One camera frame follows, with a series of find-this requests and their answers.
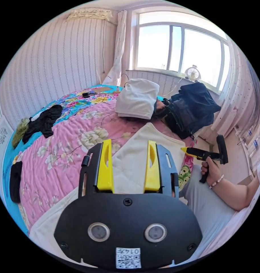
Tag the person's right hand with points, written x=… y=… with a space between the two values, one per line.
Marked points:
x=213 y=173

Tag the lace-covered wall unit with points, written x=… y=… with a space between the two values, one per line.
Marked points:
x=89 y=14

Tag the person's right forearm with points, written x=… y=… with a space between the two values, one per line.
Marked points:
x=236 y=194

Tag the brown cardboard sheet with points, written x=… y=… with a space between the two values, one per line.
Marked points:
x=102 y=89

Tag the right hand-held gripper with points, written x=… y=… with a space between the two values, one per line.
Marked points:
x=213 y=155

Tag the small white fan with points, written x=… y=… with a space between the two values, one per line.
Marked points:
x=192 y=74

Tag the beige long pants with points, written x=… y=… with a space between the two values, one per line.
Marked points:
x=129 y=162

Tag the white framed picture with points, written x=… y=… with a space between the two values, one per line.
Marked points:
x=1 y=138

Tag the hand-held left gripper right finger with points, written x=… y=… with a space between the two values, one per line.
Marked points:
x=152 y=177

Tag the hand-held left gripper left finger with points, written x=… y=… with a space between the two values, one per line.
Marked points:
x=106 y=170

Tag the black garment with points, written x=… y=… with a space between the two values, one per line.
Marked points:
x=15 y=181

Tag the person's body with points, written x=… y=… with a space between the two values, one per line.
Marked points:
x=206 y=215

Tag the window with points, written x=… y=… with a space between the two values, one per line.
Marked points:
x=176 y=44

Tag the white dotted curtain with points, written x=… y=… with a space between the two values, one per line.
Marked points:
x=234 y=102

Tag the bed with floral quilt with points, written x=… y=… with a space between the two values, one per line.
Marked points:
x=63 y=132

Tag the pile of clothes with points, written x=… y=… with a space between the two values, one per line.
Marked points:
x=140 y=100
x=43 y=122

